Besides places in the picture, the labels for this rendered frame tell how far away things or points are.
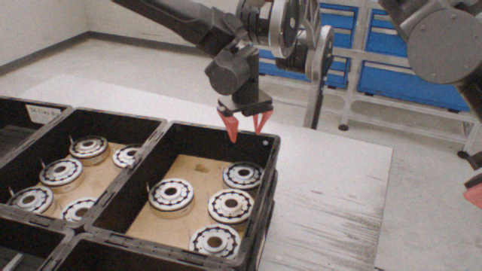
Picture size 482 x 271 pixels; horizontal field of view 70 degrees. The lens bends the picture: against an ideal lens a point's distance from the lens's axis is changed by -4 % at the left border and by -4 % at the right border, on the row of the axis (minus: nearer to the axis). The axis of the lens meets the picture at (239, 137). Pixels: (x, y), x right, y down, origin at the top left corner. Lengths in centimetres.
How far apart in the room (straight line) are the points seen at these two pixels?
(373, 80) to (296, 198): 163
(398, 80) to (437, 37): 223
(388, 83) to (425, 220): 93
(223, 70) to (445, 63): 40
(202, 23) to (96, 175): 50
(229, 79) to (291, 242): 48
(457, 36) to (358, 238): 74
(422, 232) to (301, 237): 122
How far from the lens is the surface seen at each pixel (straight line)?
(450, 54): 31
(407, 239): 202
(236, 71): 63
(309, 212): 101
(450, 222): 222
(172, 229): 79
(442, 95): 259
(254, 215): 67
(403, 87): 256
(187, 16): 67
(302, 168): 115
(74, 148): 105
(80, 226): 71
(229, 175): 86
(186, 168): 94
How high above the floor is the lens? 141
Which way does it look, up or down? 34 degrees down
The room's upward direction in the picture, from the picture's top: straight up
